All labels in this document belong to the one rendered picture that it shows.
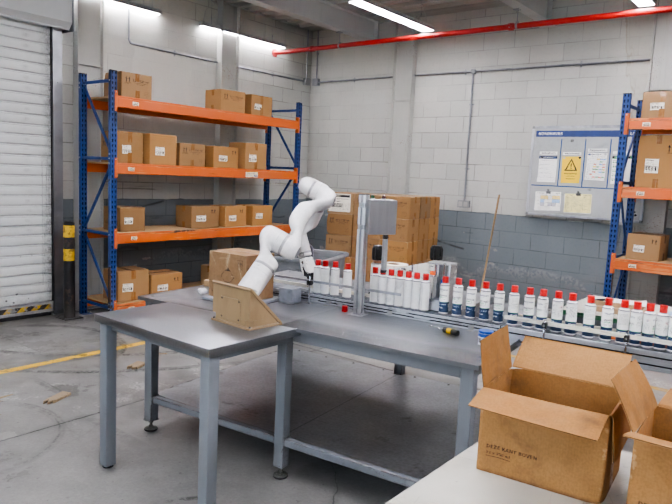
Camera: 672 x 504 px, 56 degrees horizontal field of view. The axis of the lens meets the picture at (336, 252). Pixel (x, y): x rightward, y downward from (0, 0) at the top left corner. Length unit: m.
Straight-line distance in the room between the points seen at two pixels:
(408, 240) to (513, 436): 5.31
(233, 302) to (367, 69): 6.51
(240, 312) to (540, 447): 1.74
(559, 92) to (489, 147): 1.03
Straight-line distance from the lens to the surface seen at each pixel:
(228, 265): 3.71
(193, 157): 7.35
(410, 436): 3.58
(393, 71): 8.91
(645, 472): 1.74
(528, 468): 1.91
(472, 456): 2.04
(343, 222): 7.43
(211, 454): 3.02
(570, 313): 3.26
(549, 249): 7.89
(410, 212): 7.04
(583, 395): 2.08
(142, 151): 6.98
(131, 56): 7.86
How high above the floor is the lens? 1.60
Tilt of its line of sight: 7 degrees down
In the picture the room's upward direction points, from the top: 3 degrees clockwise
